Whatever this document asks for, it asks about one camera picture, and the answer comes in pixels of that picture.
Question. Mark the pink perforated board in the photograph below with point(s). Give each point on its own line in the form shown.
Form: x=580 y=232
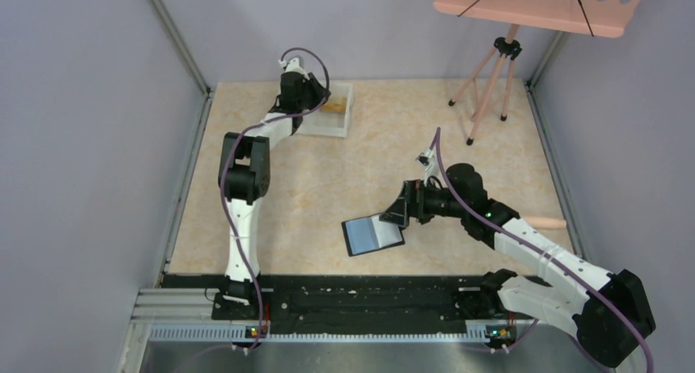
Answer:
x=599 y=18

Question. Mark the orange credit card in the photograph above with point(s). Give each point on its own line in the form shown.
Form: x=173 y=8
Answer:
x=335 y=107

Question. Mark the pink cylinder rod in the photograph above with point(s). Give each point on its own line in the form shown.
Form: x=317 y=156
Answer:
x=545 y=223

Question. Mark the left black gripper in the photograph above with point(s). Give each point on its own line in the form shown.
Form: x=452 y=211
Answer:
x=313 y=89

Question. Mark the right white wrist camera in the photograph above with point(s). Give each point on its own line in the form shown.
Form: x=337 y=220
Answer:
x=427 y=159

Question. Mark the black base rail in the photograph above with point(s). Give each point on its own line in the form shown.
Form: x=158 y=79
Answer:
x=363 y=304

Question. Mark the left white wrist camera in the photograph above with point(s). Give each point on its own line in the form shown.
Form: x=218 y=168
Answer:
x=293 y=65

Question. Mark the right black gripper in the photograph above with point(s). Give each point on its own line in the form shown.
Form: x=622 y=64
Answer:
x=411 y=201

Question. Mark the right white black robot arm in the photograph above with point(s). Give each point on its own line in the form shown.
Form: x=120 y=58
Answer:
x=607 y=314

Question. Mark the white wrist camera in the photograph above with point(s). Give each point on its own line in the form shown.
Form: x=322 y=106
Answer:
x=293 y=65
x=427 y=159

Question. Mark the white two-compartment tray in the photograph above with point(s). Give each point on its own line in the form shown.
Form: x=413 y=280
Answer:
x=326 y=124

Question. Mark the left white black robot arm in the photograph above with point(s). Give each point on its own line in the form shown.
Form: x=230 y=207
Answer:
x=244 y=178

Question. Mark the pink tripod stand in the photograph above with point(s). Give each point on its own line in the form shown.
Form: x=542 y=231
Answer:
x=505 y=49

